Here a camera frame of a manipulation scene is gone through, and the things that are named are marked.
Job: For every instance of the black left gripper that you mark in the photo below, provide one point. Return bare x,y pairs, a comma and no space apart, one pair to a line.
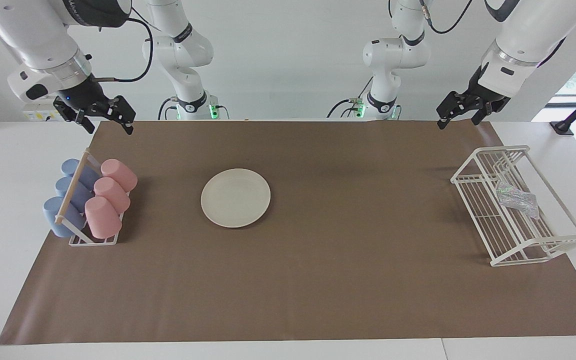
488,97

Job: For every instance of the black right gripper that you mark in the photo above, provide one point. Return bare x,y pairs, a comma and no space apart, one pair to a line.
85,97

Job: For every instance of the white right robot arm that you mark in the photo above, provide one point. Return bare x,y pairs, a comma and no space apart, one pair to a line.
33,30

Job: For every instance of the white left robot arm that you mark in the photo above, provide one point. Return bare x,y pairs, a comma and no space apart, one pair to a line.
533,30

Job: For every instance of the cream round plate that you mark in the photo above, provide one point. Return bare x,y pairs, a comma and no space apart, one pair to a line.
235,198

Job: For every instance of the pink plastic cup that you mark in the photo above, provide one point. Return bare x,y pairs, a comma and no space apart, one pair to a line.
113,195
120,174
103,217

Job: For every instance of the blue plastic cup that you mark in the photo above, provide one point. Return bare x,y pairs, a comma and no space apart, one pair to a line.
79,194
88,175
60,222

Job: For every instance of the cup rack with wooden bar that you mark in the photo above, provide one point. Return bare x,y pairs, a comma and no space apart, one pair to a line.
72,186

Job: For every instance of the brown table mat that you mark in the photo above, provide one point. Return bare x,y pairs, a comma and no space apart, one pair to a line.
318,290

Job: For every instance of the white wall outlet box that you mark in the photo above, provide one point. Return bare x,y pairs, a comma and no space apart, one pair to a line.
38,115

